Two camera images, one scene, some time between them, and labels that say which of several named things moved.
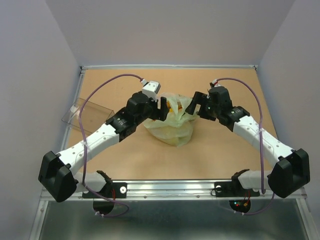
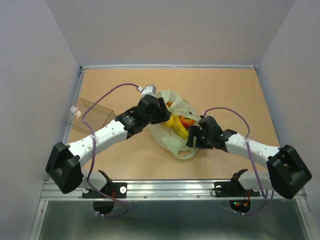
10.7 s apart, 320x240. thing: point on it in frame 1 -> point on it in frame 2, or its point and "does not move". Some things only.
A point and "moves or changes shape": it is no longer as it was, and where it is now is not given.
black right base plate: (233, 189) does not move
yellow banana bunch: (180, 106) -> (178, 126)
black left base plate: (110, 190) does not move
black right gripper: (199, 98) -> (195, 131)
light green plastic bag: (177, 130) moves or changes shape
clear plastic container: (92, 116) does not move
